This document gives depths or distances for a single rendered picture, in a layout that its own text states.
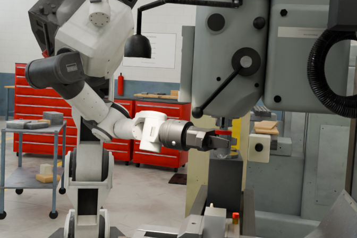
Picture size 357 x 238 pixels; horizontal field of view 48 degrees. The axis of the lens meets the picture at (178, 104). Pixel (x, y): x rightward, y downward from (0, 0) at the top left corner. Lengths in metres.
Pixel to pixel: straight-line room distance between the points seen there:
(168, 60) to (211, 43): 9.30
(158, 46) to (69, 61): 9.14
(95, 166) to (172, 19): 8.86
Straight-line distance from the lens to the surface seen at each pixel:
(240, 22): 1.02
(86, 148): 1.68
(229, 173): 1.45
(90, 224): 1.85
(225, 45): 1.02
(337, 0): 0.77
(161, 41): 10.38
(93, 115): 1.38
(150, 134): 1.20
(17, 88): 6.60
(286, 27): 1.00
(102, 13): 1.27
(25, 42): 11.79
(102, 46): 1.34
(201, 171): 2.92
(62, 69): 1.26
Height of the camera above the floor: 1.42
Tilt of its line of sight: 4 degrees down
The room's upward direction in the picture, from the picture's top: 3 degrees clockwise
